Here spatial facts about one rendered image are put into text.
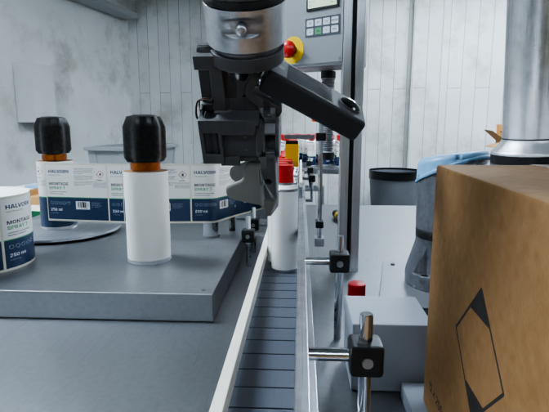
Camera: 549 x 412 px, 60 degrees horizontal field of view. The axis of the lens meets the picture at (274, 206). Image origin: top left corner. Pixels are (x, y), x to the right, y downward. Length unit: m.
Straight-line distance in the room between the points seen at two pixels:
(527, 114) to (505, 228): 0.42
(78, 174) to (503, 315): 1.09
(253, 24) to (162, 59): 5.84
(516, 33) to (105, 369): 0.73
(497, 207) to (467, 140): 5.25
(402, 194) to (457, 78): 1.44
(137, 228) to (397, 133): 4.75
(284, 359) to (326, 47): 0.70
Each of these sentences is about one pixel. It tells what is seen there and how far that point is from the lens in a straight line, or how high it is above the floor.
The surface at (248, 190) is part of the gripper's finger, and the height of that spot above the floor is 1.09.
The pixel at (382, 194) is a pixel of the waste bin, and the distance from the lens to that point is 4.96.
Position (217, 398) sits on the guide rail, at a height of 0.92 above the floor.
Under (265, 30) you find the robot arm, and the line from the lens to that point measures 0.45.
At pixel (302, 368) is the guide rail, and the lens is 0.42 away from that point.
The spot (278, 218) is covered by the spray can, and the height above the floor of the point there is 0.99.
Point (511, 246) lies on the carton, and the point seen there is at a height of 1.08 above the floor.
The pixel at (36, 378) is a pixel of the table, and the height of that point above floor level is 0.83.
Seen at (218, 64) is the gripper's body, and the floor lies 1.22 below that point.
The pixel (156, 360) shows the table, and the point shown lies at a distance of 0.74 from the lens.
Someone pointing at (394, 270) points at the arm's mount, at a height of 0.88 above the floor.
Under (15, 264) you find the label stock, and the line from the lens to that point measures 1.08.
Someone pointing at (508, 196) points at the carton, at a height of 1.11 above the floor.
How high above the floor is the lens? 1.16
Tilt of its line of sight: 10 degrees down
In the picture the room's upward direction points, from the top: straight up
